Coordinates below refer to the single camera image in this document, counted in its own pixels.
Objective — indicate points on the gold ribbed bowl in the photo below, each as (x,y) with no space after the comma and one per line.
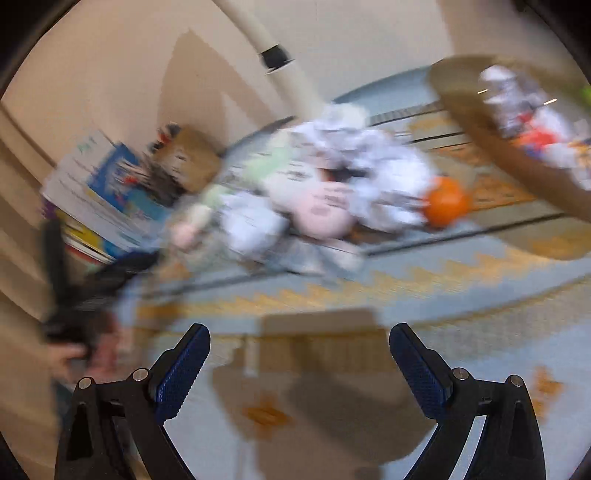
(490,97)

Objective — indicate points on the pink plush dumpling toy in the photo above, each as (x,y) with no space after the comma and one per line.
(192,214)

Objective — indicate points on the patterned blue woven mat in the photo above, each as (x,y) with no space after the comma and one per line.
(300,382)

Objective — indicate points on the three-bear plush toy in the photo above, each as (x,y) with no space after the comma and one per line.
(286,174)

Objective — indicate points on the lined paper ball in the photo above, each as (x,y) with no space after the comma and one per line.
(249,225)

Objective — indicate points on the row of upright books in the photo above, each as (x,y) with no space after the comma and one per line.
(95,192)

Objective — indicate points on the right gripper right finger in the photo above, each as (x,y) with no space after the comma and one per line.
(510,445)

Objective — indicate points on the checked grey bow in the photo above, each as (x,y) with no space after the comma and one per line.
(332,258)

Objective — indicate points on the black mesh pen holder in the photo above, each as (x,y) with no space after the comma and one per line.
(162,187)

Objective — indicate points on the orange tangerine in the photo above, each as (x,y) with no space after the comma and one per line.
(446,203)

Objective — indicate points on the tan paper pen holder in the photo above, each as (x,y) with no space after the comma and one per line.
(190,160)

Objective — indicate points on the Hello Kitty plush toy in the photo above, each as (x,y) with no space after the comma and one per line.
(558,143)

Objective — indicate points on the person's left hand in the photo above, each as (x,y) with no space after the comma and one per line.
(107,362)

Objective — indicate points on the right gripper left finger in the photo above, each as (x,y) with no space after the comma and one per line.
(89,447)

